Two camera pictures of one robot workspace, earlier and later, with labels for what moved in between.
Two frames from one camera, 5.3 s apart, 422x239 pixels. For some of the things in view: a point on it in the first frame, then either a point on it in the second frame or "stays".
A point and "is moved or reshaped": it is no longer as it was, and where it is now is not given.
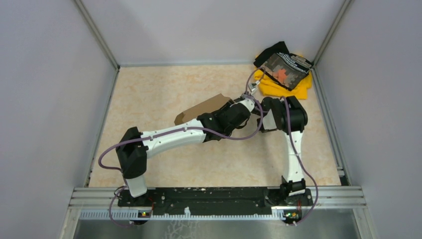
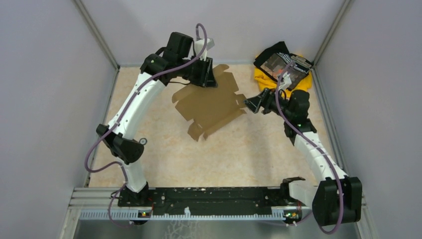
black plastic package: x=286 y=69 stays
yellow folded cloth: x=269 y=86 stays
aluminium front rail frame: x=103 y=203 stays
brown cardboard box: x=217 y=102 is moved or reshaped
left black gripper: x=224 y=108 → x=207 y=66
